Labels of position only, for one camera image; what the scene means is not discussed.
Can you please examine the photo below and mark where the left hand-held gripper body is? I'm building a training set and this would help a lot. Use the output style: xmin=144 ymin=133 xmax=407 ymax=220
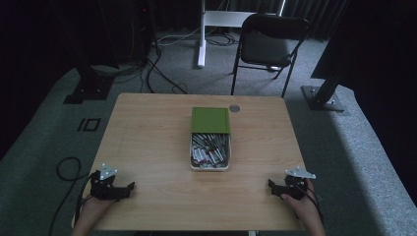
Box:
xmin=89 ymin=163 xmax=123 ymax=202

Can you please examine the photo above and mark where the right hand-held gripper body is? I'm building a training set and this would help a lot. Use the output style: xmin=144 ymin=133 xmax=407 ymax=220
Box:
xmin=277 ymin=165 xmax=317 ymax=202

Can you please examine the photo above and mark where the person's left hand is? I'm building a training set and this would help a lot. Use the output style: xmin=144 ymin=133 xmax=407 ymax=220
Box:
xmin=78 ymin=195 xmax=116 ymax=224

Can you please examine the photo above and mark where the person's right hand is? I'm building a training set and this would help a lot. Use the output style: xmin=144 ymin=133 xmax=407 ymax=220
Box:
xmin=279 ymin=179 xmax=322 ymax=228

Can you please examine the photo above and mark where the white open box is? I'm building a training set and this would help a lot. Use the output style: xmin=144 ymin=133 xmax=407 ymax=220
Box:
xmin=189 ymin=132 xmax=232 ymax=172

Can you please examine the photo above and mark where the pile of small packets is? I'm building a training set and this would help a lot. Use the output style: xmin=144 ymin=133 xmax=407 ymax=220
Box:
xmin=191 ymin=133 xmax=230 ymax=170

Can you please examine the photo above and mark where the green box lid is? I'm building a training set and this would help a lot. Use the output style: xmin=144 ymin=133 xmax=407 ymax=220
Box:
xmin=191 ymin=106 xmax=232 ymax=135

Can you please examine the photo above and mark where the black metal stand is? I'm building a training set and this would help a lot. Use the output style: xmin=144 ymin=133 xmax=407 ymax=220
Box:
xmin=300 ymin=0 xmax=351 ymax=114
xmin=48 ymin=0 xmax=115 ymax=105

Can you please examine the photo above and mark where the black folding chair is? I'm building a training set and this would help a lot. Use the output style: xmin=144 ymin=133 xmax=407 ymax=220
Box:
xmin=229 ymin=13 xmax=312 ymax=99

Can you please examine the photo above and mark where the black curtain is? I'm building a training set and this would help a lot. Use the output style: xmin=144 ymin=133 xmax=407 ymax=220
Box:
xmin=310 ymin=0 xmax=417 ymax=207

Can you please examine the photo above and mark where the dark computer tower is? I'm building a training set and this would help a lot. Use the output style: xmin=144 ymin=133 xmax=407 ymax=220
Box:
xmin=129 ymin=0 xmax=155 ymax=64

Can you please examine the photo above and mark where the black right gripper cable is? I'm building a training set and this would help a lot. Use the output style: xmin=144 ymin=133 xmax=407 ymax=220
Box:
xmin=294 ymin=182 xmax=326 ymax=227

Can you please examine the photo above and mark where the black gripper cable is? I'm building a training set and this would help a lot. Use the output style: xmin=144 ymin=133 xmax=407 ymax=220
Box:
xmin=47 ymin=156 xmax=96 ymax=236
xmin=294 ymin=182 xmax=326 ymax=227

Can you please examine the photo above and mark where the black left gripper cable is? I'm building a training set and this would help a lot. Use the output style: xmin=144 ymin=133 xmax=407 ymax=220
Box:
xmin=47 ymin=156 xmax=96 ymax=236

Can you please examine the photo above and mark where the black floor cable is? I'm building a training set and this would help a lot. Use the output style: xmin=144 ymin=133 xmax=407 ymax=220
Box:
xmin=140 ymin=45 xmax=189 ymax=95

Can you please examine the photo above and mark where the white desk frame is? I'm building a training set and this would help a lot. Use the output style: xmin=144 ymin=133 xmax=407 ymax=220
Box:
xmin=197 ymin=0 xmax=287 ymax=69

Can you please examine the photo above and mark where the white floor cable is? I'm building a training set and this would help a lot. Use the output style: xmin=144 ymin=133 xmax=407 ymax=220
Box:
xmin=156 ymin=27 xmax=203 ymax=47

